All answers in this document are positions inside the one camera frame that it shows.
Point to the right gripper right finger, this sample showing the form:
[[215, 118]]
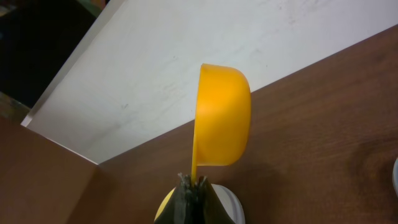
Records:
[[209, 208]]

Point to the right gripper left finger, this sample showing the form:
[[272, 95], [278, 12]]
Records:
[[179, 208]]

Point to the yellow measuring scoop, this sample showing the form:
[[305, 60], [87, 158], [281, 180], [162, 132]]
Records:
[[222, 117]]

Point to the yellow plastic bowl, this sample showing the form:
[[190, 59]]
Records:
[[163, 204]]

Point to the white digital kitchen scale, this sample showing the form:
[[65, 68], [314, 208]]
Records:
[[231, 204]]

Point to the clear plastic container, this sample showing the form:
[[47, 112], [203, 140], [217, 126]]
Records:
[[395, 176]]

